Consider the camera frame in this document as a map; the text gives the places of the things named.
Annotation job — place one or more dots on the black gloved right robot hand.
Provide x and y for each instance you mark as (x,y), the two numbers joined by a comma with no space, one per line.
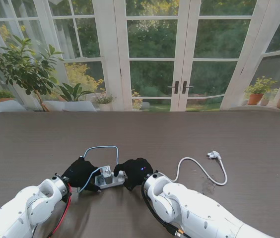
(136,173)

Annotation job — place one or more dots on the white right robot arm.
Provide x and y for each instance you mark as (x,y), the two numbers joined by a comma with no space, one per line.
(194,208)

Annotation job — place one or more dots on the grey USB wall charger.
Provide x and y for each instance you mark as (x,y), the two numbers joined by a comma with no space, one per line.
(107,176)

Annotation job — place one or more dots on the printed garden window backdrop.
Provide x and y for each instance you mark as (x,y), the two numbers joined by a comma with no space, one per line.
(155,49)

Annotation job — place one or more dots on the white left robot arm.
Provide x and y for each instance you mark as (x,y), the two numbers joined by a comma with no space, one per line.
(23,210)

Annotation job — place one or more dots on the white power strip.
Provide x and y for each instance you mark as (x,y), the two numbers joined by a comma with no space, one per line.
(117,180)

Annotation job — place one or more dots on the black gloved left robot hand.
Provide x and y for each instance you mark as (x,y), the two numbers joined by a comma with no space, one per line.
(80,173)

